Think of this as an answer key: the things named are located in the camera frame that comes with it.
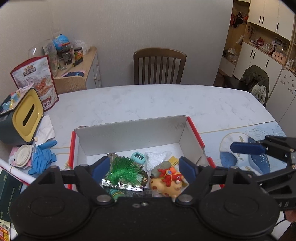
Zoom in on red cardboard box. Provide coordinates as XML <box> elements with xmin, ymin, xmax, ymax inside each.
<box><xmin>69</xmin><ymin>115</ymin><xmax>216</xmax><ymax>193</ymax></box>

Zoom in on small white side cabinet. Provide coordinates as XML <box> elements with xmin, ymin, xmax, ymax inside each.
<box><xmin>54</xmin><ymin>46</ymin><xmax>102</xmax><ymax>94</ymax></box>

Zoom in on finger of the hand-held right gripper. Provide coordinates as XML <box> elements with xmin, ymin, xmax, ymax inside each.
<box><xmin>230</xmin><ymin>136</ymin><xmax>296</xmax><ymax>163</ymax></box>
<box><xmin>253</xmin><ymin>159</ymin><xmax>296</xmax><ymax>193</ymax></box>

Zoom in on white tissue paper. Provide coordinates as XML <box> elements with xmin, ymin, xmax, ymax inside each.
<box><xmin>35</xmin><ymin>115</ymin><xmax>56</xmax><ymax>145</ymax></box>

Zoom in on grey stone-shaped object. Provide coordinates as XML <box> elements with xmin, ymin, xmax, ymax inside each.
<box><xmin>151</xmin><ymin>161</ymin><xmax>172</xmax><ymax>176</ymax></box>

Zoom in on dark chair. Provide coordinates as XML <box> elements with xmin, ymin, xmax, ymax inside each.
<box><xmin>223</xmin><ymin>75</ymin><xmax>248</xmax><ymax>90</ymax></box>

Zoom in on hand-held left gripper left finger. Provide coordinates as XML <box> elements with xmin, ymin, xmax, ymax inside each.
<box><xmin>29</xmin><ymin>156</ymin><xmax>115</xmax><ymax>205</ymax></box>

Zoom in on light wooden chair back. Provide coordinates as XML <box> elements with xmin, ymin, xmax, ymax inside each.
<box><xmin>54</xmin><ymin>76</ymin><xmax>87</xmax><ymax>95</ymax></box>

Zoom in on white round lid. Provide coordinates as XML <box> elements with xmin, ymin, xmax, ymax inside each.
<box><xmin>16</xmin><ymin>144</ymin><xmax>33</xmax><ymax>167</ymax></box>

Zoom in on dark silver foil packet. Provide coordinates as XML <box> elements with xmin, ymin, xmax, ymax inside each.
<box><xmin>101</xmin><ymin>178</ymin><xmax>144</xmax><ymax>192</ymax></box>

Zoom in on green white tasselled charm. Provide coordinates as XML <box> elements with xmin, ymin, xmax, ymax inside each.
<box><xmin>108</xmin><ymin>156</ymin><xmax>143</xmax><ymax>200</ymax></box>

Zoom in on colourful printed packet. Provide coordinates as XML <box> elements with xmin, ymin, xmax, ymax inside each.
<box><xmin>0</xmin><ymin>89</ymin><xmax>22</xmax><ymax>115</ymax></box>

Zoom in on small blue globe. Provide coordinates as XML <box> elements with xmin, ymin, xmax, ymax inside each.
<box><xmin>53</xmin><ymin>34</ymin><xmax>70</xmax><ymax>50</ymax></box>

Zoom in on red toy figure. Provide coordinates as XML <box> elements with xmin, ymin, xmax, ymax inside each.
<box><xmin>158</xmin><ymin>169</ymin><xmax>185</xmax><ymax>187</ymax></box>

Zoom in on brown coil hair tie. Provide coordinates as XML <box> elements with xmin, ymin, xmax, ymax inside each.
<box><xmin>140</xmin><ymin>170</ymin><xmax>149</xmax><ymax>187</ymax></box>

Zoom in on pink blue mouse pad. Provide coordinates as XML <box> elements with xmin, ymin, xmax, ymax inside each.
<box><xmin>60</xmin><ymin>71</ymin><xmax>87</xmax><ymax>78</ymax></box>

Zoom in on white red paper roll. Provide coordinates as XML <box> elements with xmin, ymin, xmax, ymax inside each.
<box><xmin>0</xmin><ymin>158</ymin><xmax>31</xmax><ymax>186</ymax></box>

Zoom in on brown wooden chair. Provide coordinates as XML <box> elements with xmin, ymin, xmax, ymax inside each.
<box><xmin>133</xmin><ymin>47</ymin><xmax>187</xmax><ymax>85</ymax></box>

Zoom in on white wall cabinet unit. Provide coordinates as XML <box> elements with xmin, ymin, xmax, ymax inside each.
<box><xmin>214</xmin><ymin>0</ymin><xmax>296</xmax><ymax>123</ymax></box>

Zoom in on red white snack bag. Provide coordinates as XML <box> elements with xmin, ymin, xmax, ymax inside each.
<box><xmin>10</xmin><ymin>55</ymin><xmax>59</xmax><ymax>112</ymax></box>

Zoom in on pink printed packet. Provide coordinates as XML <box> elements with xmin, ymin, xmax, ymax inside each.
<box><xmin>9</xmin><ymin>148</ymin><xmax>33</xmax><ymax>168</ymax></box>

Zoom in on red yellow printed packet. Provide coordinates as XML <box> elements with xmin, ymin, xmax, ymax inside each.
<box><xmin>0</xmin><ymin>219</ymin><xmax>12</xmax><ymax>241</ymax></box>

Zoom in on clear plastic bag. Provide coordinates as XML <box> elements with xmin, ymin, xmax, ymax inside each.
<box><xmin>72</xmin><ymin>39</ymin><xmax>90</xmax><ymax>55</ymax></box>

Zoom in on black hanging bag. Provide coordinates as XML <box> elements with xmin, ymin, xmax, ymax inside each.
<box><xmin>235</xmin><ymin>12</ymin><xmax>248</xmax><ymax>29</ymax></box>

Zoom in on light grey jacket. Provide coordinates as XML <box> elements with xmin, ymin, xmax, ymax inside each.
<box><xmin>252</xmin><ymin>85</ymin><xmax>266</xmax><ymax>103</ymax></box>

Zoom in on yellow plush toy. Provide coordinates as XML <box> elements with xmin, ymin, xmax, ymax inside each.
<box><xmin>149</xmin><ymin>177</ymin><xmax>189</xmax><ymax>198</ymax></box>

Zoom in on dark green jacket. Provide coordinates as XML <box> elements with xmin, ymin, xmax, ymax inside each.
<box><xmin>239</xmin><ymin>65</ymin><xmax>270</xmax><ymax>107</ymax></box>

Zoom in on dark green paper box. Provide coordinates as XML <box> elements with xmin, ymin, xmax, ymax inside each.
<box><xmin>0</xmin><ymin>169</ymin><xmax>23</xmax><ymax>223</ymax></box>

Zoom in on yellow lid tissue box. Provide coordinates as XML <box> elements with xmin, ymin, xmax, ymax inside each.
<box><xmin>0</xmin><ymin>88</ymin><xmax>44</xmax><ymax>143</ymax></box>

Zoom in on small teal object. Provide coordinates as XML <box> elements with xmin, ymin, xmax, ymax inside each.
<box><xmin>131</xmin><ymin>152</ymin><xmax>147</xmax><ymax>164</ymax></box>

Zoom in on blue rubber gloves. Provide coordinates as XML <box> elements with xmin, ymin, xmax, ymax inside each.
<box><xmin>28</xmin><ymin>140</ymin><xmax>58</xmax><ymax>175</ymax></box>

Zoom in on clear plastic container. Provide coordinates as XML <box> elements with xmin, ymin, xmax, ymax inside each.
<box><xmin>27</xmin><ymin>38</ymin><xmax>58</xmax><ymax>77</ymax></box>

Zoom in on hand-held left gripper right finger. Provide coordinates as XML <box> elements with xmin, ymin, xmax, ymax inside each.
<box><xmin>175</xmin><ymin>157</ymin><xmax>260</xmax><ymax>205</ymax></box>

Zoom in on white bead bag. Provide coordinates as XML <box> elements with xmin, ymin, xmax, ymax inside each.
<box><xmin>144</xmin><ymin>151</ymin><xmax>172</xmax><ymax>171</ymax></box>

